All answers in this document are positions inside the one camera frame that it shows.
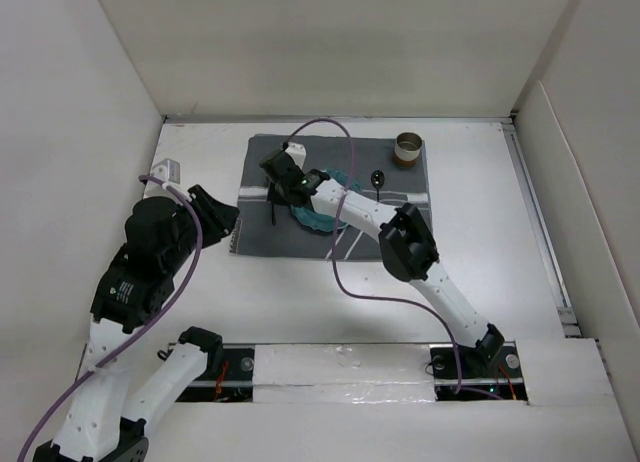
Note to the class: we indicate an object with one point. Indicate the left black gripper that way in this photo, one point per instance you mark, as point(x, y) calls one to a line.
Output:
point(220, 217)

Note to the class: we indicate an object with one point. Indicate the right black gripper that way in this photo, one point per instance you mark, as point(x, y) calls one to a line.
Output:
point(280, 199)

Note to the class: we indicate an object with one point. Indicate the silver fork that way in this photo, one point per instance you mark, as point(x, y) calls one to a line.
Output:
point(273, 214)

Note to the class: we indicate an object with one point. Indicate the teal ceramic plate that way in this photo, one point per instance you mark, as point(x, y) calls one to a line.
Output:
point(315, 221)

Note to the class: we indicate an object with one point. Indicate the grey cloth placemat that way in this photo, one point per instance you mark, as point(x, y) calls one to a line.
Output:
point(358, 157)

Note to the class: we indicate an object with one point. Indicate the black spoon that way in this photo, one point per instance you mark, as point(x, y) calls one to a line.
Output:
point(377, 180)

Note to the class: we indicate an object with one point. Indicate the brown paper cup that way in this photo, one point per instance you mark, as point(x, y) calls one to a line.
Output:
point(407, 149)

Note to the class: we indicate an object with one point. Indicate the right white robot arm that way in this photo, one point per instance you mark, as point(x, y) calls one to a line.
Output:
point(407, 247)

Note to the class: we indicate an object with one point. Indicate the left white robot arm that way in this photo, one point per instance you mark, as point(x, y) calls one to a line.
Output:
point(104, 422)

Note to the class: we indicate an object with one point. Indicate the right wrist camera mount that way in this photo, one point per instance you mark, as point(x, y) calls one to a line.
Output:
point(297, 152)

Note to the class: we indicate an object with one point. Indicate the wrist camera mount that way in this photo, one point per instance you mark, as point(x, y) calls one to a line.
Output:
point(297, 152)
point(168, 171)

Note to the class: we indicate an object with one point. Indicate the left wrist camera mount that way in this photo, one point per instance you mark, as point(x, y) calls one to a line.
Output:
point(168, 171)

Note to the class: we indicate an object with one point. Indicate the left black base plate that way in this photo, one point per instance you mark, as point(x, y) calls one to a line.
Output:
point(232, 384)

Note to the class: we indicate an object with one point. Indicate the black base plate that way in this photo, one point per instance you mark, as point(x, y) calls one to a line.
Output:
point(502, 380)
point(232, 384)

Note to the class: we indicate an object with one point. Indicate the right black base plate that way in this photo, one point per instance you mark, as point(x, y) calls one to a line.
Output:
point(502, 380)

